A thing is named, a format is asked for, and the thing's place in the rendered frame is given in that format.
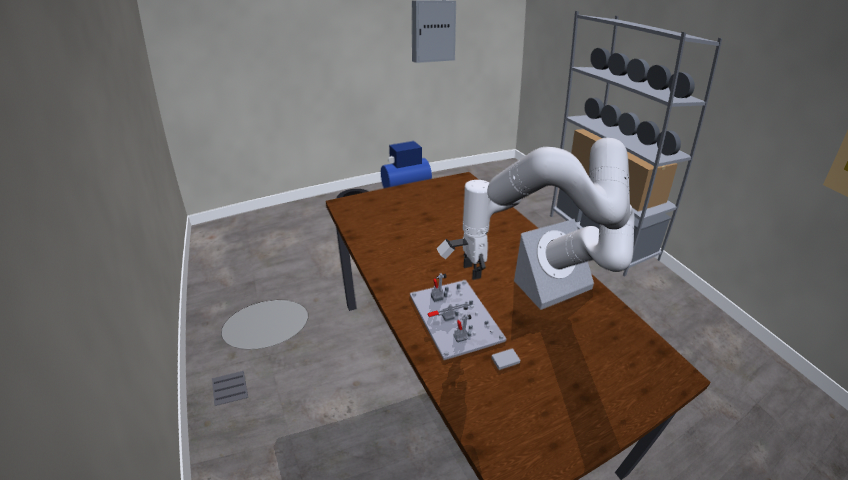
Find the black toggle clamp with red handle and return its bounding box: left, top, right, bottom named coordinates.
left=453, top=314, right=472, bottom=343

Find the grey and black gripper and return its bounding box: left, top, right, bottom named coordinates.
left=463, top=232, right=488, bottom=280

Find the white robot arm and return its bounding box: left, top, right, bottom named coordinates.
left=463, top=138, right=634, bottom=279

